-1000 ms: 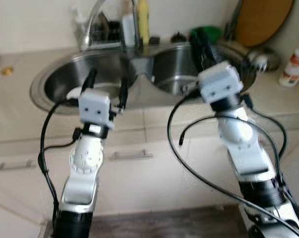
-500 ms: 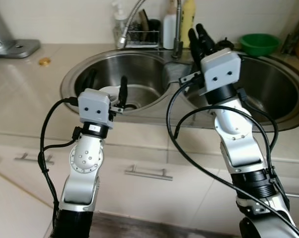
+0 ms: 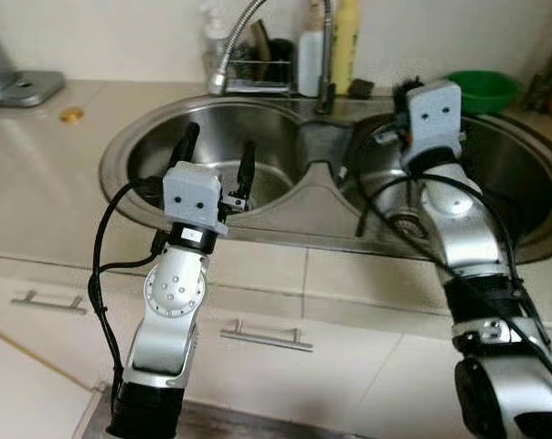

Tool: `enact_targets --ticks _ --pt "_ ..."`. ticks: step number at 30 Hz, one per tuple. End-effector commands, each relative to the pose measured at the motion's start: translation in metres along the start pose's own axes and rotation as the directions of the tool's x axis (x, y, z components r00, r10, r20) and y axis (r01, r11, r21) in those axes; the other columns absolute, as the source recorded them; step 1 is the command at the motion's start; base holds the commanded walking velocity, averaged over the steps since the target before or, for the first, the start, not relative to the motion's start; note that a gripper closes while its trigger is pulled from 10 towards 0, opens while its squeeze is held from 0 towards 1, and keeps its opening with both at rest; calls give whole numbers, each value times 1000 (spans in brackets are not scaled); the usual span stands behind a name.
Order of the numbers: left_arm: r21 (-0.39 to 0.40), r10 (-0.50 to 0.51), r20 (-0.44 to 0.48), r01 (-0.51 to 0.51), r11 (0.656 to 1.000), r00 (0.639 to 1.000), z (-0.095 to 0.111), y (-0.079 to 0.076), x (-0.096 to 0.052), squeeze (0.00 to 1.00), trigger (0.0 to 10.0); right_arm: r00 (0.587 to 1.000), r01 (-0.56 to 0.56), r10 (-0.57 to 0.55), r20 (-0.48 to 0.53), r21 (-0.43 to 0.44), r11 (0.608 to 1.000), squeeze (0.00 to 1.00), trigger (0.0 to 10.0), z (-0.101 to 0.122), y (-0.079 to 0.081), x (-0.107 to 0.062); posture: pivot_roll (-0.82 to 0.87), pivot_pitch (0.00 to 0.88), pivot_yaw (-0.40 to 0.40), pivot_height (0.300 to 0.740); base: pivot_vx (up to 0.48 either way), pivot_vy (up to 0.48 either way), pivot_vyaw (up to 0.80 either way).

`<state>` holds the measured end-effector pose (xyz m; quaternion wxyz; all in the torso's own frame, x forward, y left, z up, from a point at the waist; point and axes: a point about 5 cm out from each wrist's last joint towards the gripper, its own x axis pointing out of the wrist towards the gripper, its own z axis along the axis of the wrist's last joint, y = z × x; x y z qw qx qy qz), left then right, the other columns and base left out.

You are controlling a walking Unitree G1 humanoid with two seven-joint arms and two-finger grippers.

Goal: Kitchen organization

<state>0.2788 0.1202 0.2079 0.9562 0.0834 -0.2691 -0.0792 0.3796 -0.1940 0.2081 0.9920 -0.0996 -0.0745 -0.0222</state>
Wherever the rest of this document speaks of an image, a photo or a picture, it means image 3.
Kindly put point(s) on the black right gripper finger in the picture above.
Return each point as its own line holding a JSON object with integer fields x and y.
{"x": 407, "y": 90}

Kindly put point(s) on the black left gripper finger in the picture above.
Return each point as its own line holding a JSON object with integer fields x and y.
{"x": 246, "y": 169}
{"x": 185, "y": 146}

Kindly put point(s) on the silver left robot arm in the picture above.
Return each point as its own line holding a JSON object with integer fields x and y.
{"x": 171, "y": 293}

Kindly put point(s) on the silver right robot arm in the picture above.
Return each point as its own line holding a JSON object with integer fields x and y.
{"x": 463, "y": 229}

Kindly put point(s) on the black sponge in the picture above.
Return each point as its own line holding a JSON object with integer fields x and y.
{"x": 362, "y": 89}

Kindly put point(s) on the stainless steel double sink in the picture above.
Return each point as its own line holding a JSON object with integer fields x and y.
{"x": 313, "y": 197}

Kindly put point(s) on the green plastic bowl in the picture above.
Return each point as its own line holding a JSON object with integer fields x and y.
{"x": 482, "y": 91}

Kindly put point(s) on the yellow detergent bottle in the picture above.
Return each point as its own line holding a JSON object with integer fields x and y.
{"x": 345, "y": 46}

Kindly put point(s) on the dark straight faucet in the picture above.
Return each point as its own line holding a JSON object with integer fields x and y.
{"x": 325, "y": 64}

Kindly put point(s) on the chrome gooseneck faucet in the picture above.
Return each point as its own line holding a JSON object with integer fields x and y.
{"x": 223, "y": 64}

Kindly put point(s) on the white pump bottle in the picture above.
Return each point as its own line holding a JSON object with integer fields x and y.
{"x": 309, "y": 59}

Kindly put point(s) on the clear pump bottle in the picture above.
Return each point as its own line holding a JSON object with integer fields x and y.
{"x": 212, "y": 32}

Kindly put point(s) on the small gold round cap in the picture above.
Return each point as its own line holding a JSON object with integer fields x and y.
{"x": 72, "y": 114}

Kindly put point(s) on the silver countertop appliance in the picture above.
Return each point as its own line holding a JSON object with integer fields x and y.
{"x": 25, "y": 89}

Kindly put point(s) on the cream cabinet door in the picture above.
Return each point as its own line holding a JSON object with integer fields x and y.
{"x": 399, "y": 393}
{"x": 102, "y": 338}
{"x": 29, "y": 402}
{"x": 258, "y": 384}

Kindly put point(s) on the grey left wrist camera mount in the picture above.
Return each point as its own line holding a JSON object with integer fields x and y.
{"x": 192, "y": 194}

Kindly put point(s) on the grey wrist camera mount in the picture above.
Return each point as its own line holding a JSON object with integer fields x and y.
{"x": 192, "y": 194}
{"x": 434, "y": 119}

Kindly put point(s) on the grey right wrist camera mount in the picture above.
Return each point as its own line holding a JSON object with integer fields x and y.
{"x": 434, "y": 119}

